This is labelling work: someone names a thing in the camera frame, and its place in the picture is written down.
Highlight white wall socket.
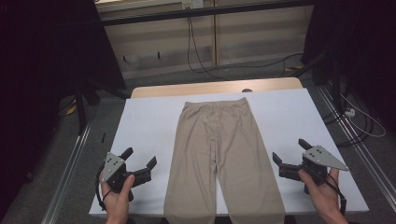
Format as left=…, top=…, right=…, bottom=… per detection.
left=181, top=0, right=205, bottom=9

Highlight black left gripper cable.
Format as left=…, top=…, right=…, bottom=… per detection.
left=94, top=164, right=107, bottom=213

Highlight person's right hand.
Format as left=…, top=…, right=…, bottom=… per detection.
left=298, top=167, right=342, bottom=217

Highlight black curtain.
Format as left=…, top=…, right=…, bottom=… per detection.
left=0, top=0, right=127, bottom=218
left=300, top=0, right=396, bottom=125

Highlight beige pants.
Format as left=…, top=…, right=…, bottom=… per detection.
left=163, top=97, right=287, bottom=224

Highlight person's left hand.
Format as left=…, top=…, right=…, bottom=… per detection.
left=100, top=174, right=135, bottom=217

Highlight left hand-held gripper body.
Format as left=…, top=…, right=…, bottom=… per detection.
left=102, top=152, right=152, bottom=202

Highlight black metal stand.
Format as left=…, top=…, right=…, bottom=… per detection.
left=292, top=49, right=344, bottom=113
left=74, top=78, right=132, bottom=134

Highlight white floor cable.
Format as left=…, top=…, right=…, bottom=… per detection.
left=339, top=92, right=387, bottom=139

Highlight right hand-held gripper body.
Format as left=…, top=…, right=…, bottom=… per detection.
left=278, top=145, right=349, bottom=187

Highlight black hanging wall cable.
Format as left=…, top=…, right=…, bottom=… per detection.
left=186, top=17, right=304, bottom=82

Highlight aluminium floor rail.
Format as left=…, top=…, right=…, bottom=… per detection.
left=40, top=120, right=92, bottom=224
left=317, top=87, right=396, bottom=203

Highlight white table cover sheet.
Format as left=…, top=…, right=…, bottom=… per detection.
left=88, top=88, right=370, bottom=217

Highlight black horizontal metal bar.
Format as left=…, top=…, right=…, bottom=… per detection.
left=99, top=0, right=316, bottom=26

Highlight black floor cables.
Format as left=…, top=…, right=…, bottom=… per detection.
left=321, top=105, right=375, bottom=147

